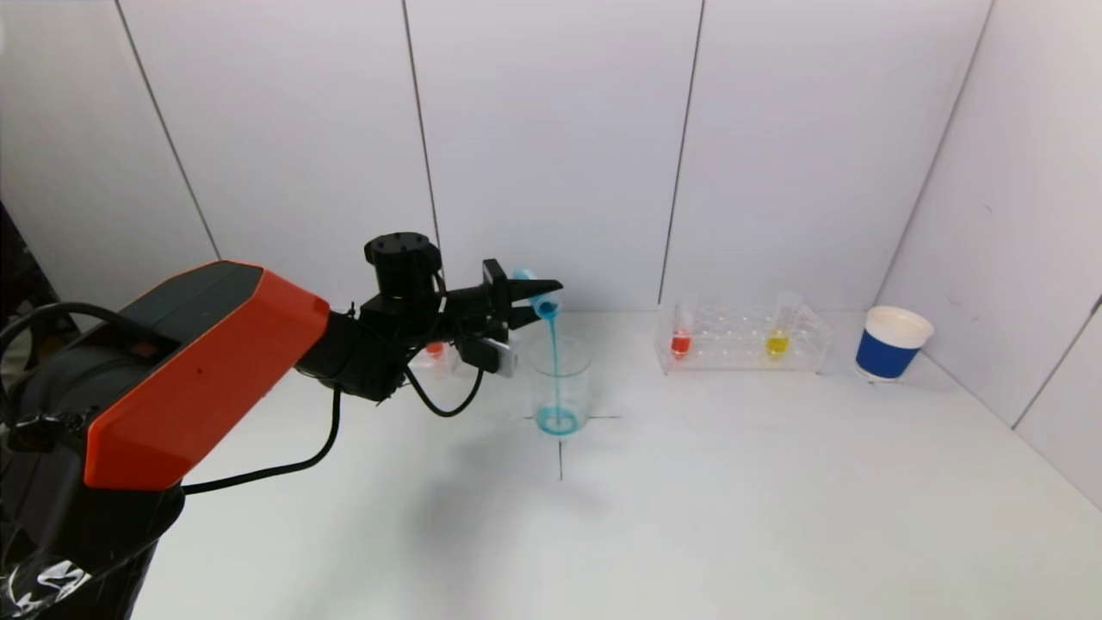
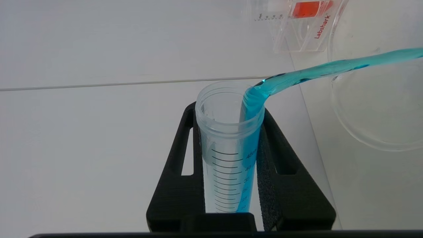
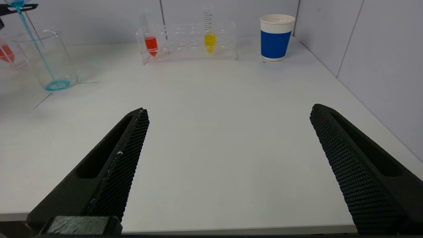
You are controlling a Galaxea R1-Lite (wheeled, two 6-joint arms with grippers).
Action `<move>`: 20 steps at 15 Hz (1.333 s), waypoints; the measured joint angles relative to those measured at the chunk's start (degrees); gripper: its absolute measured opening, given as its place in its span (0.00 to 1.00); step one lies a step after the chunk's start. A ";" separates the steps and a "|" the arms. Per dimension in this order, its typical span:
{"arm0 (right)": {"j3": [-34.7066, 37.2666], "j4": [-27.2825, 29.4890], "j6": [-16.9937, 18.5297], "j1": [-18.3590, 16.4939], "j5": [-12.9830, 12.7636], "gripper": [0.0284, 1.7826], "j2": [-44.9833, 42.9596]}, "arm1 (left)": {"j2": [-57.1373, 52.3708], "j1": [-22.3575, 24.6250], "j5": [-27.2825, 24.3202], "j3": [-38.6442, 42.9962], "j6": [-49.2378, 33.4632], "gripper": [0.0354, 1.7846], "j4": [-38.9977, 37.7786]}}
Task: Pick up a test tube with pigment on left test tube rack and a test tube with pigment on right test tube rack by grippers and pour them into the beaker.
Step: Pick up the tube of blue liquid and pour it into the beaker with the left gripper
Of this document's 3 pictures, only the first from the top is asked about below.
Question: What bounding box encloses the black shoulder cable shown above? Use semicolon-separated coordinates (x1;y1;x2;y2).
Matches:
0;301;149;431

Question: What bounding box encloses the test tube with blue pigment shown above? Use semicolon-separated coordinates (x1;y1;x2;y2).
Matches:
512;268;563;322

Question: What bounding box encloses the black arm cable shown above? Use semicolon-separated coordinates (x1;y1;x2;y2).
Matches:
181;366;485;497

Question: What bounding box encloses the clear glass beaker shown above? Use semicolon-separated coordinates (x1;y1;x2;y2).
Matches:
528;338;594;437

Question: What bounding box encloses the blue and white paper cup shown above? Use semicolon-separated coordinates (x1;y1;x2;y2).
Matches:
854;306;936;383

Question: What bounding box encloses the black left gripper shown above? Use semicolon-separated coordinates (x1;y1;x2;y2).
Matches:
446;258;564;343

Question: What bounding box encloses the clear acrylic test tube rack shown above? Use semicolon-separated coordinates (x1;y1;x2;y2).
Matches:
403;339;467;381
655;302;833;375

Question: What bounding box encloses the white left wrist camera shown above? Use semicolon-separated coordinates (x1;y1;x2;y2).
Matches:
455;335;521;379

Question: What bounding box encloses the test tube with yellow pigment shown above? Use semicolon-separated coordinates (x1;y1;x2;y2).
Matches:
765;290;806;361

